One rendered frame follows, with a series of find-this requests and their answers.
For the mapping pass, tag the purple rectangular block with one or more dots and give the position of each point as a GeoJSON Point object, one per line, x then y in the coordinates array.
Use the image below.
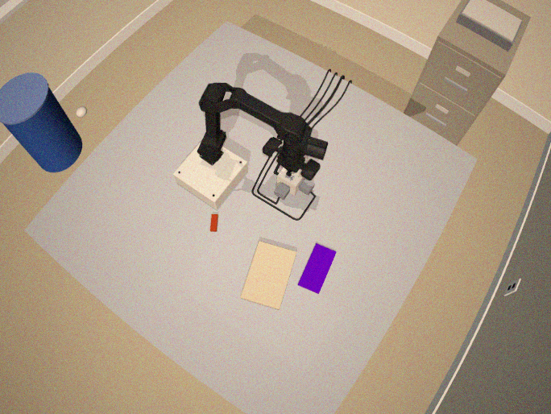
{"type": "Point", "coordinates": [317, 268]}

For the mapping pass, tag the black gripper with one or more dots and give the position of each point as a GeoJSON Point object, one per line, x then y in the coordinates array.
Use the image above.
{"type": "Point", "coordinates": [291, 162]}

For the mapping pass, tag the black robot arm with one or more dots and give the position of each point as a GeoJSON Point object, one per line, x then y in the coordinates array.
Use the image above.
{"type": "Point", "coordinates": [291, 128]}

